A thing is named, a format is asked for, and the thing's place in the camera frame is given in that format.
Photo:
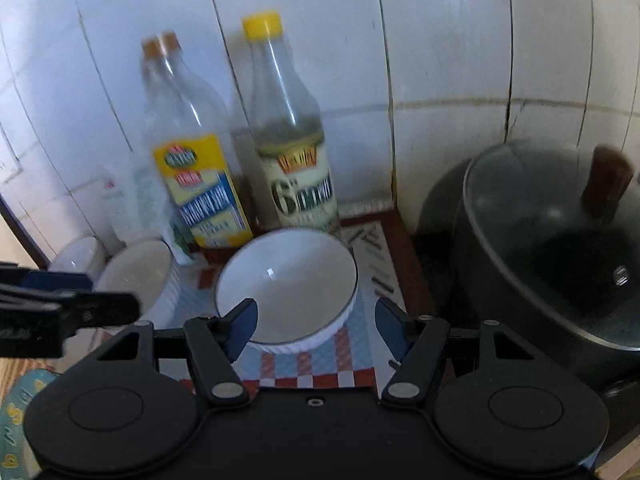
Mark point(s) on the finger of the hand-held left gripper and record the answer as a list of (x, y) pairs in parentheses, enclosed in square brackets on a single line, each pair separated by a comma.
[(100, 307), (45, 280)]

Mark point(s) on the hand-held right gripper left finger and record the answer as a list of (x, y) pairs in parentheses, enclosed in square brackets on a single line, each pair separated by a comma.
[(242, 330)]

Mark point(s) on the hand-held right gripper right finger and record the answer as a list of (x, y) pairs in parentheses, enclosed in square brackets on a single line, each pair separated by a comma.
[(390, 330)]

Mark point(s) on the white ribbed bowl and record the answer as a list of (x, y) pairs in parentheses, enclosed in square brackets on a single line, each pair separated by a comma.
[(75, 257), (145, 270), (290, 280)]

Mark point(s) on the blue fried egg plate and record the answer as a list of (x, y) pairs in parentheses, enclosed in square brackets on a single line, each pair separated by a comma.
[(20, 420)]

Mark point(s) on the striped tablecloth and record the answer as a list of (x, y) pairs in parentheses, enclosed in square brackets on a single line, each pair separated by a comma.
[(380, 260)]

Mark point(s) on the clear plastic salt bag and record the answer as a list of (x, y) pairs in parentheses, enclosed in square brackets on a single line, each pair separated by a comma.
[(130, 205)]

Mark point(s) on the black cooking pot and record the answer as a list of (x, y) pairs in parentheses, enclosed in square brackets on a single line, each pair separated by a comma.
[(500, 310)]

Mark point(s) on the yellow label cooking wine bottle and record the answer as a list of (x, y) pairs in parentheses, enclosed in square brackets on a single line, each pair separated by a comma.
[(200, 185)]

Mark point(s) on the yellow cap vinegar bottle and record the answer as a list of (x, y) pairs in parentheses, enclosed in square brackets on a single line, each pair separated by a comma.
[(295, 185)]

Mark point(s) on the glass pot lid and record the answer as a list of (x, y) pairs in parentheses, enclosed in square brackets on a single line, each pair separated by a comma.
[(540, 220)]

